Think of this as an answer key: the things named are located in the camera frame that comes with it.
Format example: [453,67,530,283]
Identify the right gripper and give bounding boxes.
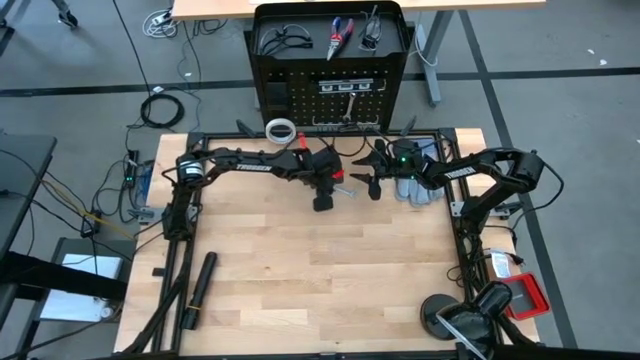
[349,138,426,201]

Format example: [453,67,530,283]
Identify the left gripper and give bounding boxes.
[299,148,346,213]

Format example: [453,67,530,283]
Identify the white masking tape roll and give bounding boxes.
[264,118,298,146]

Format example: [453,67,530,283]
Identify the red blue handled pliers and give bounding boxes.
[326,17,355,62]

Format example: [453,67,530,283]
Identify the black clear safety glasses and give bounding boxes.
[259,23,315,56]
[357,4,384,54]

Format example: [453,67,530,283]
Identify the grey work glove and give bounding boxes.
[393,138,447,206]

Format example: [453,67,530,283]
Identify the black pegboard cart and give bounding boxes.
[244,0,416,134]

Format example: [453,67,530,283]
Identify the white plastic packet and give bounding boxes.
[488,250,512,281]

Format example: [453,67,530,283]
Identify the black cylinder with yellow band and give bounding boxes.
[180,251,219,331]

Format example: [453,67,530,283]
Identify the black desk lamp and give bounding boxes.
[418,280,514,360]

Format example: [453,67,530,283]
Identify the wooden table with grey legs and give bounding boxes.
[172,0,547,109]

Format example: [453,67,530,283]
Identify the red tray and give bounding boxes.
[499,272,552,321]

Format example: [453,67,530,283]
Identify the white paper sheet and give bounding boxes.
[39,253,124,324]

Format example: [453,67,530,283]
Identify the black side desk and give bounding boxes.
[0,132,59,261]

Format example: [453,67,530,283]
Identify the silver pegboard hook rail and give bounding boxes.
[310,78,389,94]
[311,115,381,127]

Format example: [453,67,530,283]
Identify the coiled black cable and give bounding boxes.
[139,93,186,130]

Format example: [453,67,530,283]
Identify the white cable bundle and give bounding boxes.
[142,8,181,40]

